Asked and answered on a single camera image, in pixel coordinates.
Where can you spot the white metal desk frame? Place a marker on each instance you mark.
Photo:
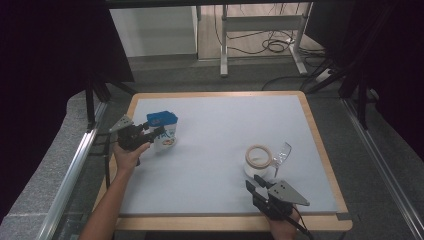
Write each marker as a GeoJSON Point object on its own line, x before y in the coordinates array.
{"type": "Point", "coordinates": [261, 23]}

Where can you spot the person's left hand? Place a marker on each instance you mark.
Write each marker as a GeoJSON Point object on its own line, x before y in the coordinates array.
{"type": "Point", "coordinates": [126, 160]}

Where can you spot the person's right hand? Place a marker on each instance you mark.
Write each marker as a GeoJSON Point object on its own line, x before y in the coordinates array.
{"type": "Point", "coordinates": [283, 230]}

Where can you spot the black metal stand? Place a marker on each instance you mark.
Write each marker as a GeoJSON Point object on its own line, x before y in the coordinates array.
{"type": "Point", "coordinates": [361, 100]}
{"type": "Point", "coordinates": [90, 103]}

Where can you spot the white table mat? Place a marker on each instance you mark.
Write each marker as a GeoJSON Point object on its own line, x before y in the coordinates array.
{"type": "Point", "coordinates": [216, 140]}

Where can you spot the white cabinet panel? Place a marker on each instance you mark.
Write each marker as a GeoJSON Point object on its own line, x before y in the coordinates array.
{"type": "Point", "coordinates": [153, 31]}

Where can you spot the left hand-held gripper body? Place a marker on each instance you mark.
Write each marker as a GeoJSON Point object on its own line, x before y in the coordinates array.
{"type": "Point", "coordinates": [130, 138]}

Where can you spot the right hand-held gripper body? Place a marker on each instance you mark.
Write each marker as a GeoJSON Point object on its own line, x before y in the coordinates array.
{"type": "Point", "coordinates": [283, 198]}

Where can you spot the aluminium floor rail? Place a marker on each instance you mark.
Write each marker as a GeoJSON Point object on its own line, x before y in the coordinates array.
{"type": "Point", "coordinates": [383, 166]}
{"type": "Point", "coordinates": [71, 173]}

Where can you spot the glass jar with wooden rim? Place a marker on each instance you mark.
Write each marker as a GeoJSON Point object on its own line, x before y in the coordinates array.
{"type": "Point", "coordinates": [258, 156]}

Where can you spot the white power strip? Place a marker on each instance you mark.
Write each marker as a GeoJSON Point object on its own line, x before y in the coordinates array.
{"type": "Point", "coordinates": [323, 75]}

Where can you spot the black curtain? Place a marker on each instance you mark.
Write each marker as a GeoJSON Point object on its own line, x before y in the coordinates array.
{"type": "Point", "coordinates": [393, 66]}
{"type": "Point", "coordinates": [43, 83]}

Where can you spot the white and blue pouch bag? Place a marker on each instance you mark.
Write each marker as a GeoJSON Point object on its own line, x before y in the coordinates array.
{"type": "Point", "coordinates": [166, 118]}

